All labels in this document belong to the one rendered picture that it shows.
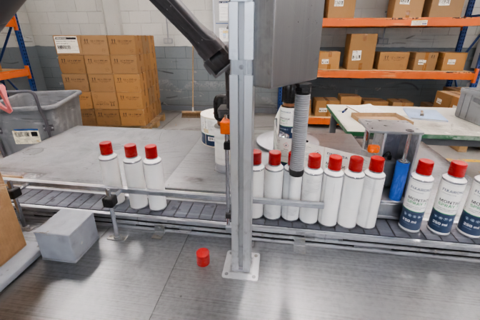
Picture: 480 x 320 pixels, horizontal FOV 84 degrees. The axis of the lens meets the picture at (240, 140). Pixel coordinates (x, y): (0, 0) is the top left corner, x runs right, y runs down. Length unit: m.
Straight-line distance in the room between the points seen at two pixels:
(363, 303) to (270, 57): 0.56
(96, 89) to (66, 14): 2.30
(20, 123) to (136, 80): 1.57
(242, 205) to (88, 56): 3.86
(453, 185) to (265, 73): 0.56
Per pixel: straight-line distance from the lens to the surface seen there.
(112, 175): 0.89
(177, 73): 5.38
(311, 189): 0.75
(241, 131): 0.54
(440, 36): 5.70
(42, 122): 3.04
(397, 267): 0.85
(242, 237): 0.68
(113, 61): 4.15
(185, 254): 0.79
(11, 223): 0.91
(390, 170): 0.92
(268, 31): 0.49
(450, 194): 0.86
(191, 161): 1.16
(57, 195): 1.10
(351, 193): 0.77
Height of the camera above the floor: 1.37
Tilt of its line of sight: 21 degrees down
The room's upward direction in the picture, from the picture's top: straight up
